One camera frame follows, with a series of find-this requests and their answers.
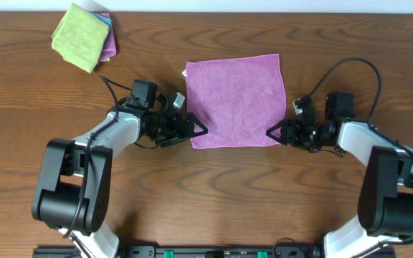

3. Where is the purple microfiber cloth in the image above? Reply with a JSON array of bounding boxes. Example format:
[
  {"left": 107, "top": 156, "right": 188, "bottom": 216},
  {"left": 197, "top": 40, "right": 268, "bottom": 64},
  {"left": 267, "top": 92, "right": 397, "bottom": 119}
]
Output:
[{"left": 184, "top": 54, "right": 286, "bottom": 149}]

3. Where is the folded green cloth on top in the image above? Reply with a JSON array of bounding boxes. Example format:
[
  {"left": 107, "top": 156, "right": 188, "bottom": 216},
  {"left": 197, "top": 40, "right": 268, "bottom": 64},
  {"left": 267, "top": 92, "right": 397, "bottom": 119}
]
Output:
[{"left": 52, "top": 3, "right": 110, "bottom": 73}]

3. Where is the folded purple cloth in stack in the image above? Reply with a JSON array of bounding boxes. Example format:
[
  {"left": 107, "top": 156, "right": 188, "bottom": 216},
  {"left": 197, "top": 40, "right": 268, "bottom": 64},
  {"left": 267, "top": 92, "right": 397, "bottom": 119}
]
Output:
[{"left": 98, "top": 13, "right": 117, "bottom": 60}]

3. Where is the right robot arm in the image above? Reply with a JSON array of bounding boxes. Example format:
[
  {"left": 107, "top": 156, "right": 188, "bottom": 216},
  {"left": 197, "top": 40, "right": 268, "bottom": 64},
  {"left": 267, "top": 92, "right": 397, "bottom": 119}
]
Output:
[{"left": 266, "top": 92, "right": 413, "bottom": 257}]

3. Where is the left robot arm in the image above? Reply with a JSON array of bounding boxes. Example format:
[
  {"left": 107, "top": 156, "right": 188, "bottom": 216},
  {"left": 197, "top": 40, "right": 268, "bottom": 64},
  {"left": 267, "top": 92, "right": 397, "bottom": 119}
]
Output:
[{"left": 32, "top": 107, "right": 208, "bottom": 257}]

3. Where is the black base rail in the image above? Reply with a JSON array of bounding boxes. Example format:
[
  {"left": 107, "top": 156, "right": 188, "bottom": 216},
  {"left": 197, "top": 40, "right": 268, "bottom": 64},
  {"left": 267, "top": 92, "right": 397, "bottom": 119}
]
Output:
[{"left": 32, "top": 244, "right": 397, "bottom": 258}]

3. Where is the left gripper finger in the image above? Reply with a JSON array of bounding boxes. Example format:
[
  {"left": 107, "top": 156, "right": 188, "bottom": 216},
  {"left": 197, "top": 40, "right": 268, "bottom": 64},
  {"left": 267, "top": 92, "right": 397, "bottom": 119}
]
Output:
[
  {"left": 159, "top": 138, "right": 189, "bottom": 148},
  {"left": 187, "top": 113, "right": 208, "bottom": 138}
]

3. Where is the right black cable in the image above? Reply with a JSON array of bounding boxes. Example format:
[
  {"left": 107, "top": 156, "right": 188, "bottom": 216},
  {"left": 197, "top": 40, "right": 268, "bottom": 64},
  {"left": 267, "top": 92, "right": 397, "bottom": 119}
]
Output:
[{"left": 292, "top": 57, "right": 413, "bottom": 248}]

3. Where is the folded blue cloth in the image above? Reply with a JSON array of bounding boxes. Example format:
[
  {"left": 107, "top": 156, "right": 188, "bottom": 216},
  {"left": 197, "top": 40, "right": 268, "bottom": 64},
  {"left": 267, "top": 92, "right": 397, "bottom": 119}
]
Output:
[{"left": 92, "top": 12, "right": 112, "bottom": 29}]

